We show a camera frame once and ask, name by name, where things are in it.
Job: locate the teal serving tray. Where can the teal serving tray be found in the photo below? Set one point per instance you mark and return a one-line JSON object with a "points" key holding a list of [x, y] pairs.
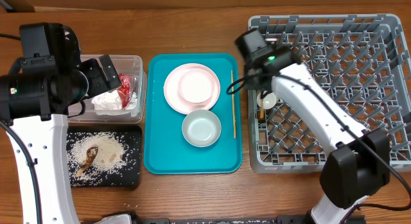
{"points": [[165, 149]]}

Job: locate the pink bowl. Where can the pink bowl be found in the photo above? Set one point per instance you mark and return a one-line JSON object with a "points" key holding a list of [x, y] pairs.
{"points": [[196, 86]]}

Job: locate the white napkin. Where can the white napkin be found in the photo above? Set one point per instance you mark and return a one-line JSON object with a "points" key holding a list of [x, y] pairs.
{"points": [[111, 104]]}

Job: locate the pink plate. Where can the pink plate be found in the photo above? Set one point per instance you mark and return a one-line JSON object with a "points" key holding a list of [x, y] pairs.
{"points": [[173, 98]]}

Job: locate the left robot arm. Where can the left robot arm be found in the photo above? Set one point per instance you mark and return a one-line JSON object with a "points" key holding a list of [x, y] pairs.
{"points": [[35, 98]]}

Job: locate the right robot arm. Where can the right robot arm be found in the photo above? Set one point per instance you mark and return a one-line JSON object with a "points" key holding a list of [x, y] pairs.
{"points": [[357, 164]]}

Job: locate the cream paper cup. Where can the cream paper cup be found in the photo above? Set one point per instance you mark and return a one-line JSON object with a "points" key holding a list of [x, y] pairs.
{"points": [[266, 100]]}

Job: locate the clear plastic bin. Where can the clear plastic bin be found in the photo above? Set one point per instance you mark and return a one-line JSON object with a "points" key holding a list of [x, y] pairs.
{"points": [[125, 64]]}

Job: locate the grey dishwasher rack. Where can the grey dishwasher rack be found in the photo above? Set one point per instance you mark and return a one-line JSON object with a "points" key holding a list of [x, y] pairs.
{"points": [[361, 61]]}

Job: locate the wooden chopstick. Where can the wooden chopstick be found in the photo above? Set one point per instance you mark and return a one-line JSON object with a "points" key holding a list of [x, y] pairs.
{"points": [[262, 110], [233, 108]]}

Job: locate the black plastic tray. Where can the black plastic tray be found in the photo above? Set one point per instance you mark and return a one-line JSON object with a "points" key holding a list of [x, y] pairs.
{"points": [[135, 160]]}

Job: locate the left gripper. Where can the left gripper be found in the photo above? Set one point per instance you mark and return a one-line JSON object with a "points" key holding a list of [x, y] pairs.
{"points": [[99, 83]]}

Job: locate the rice and food scraps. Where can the rice and food scraps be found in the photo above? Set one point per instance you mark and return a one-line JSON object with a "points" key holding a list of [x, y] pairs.
{"points": [[96, 155]]}

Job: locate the red snack wrapper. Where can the red snack wrapper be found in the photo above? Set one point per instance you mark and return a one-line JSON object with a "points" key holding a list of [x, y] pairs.
{"points": [[124, 90]]}

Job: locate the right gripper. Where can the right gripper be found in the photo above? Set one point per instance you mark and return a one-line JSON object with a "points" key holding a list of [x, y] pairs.
{"points": [[250, 85]]}

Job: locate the grey bowl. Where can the grey bowl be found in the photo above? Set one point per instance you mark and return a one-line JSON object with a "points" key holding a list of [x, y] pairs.
{"points": [[201, 128]]}

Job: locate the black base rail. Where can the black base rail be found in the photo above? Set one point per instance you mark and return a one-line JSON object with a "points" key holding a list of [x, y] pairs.
{"points": [[287, 219]]}

